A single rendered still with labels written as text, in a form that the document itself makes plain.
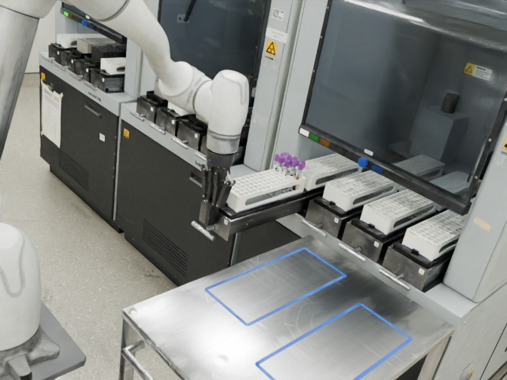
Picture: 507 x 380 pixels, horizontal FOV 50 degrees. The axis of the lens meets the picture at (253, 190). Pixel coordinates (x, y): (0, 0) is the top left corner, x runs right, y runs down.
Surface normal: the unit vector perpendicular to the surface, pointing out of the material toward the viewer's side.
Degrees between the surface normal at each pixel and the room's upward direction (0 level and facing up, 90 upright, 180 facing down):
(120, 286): 0
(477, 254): 90
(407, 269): 90
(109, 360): 0
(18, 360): 7
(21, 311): 89
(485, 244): 90
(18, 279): 75
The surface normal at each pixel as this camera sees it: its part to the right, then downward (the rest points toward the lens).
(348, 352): 0.17, -0.88
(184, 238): -0.72, 0.20
